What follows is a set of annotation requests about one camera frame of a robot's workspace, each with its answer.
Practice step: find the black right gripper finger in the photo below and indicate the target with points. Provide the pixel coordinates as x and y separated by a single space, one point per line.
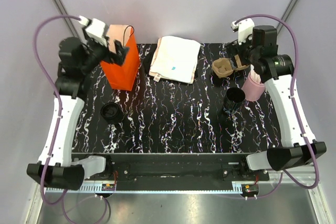
233 63
231 46

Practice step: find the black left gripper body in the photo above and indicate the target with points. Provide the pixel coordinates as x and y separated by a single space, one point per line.
99 52

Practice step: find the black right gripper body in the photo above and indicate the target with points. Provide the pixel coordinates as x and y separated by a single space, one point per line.
246 52

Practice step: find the orange paper bag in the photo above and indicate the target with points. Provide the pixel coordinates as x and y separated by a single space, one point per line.
122 77

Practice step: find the black printed paper cup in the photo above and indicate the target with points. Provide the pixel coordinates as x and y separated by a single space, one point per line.
233 99

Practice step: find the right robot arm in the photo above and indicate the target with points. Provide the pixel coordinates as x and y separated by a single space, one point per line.
298 143

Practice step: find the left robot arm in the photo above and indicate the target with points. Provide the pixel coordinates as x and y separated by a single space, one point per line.
55 168

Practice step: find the pink cup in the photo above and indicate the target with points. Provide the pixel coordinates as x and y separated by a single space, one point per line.
253 87

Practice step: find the white folded towel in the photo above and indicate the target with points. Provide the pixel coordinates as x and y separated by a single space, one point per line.
175 59

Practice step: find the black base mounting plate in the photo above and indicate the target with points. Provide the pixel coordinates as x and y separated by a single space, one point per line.
205 172

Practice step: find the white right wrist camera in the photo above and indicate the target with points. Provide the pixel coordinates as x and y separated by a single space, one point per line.
244 29

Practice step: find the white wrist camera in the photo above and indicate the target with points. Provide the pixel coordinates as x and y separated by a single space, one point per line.
95 29
244 29

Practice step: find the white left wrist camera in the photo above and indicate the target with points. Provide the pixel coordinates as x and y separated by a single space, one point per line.
95 29

